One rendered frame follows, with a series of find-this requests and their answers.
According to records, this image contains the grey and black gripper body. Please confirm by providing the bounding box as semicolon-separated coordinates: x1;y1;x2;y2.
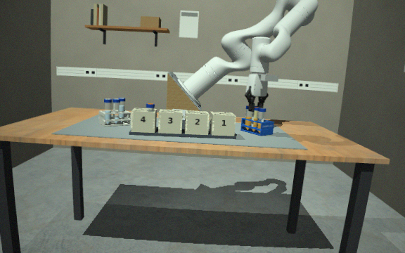
246;73;268;97

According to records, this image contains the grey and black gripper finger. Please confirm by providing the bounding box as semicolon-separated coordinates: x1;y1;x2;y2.
245;86;255;112
257;93;269;108

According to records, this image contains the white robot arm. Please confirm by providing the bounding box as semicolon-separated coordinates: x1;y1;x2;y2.
178;0;318;105

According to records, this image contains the beige bucket adapter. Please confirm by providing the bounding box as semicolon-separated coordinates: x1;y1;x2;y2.
158;109;183;134
209;112;236;136
131;108;157;133
184;110;210;135

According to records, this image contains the blue tube rack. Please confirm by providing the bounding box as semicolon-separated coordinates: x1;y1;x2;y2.
240;118;274;136

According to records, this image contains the grey bench mat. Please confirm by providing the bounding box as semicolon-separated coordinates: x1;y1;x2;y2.
52;115;308;150

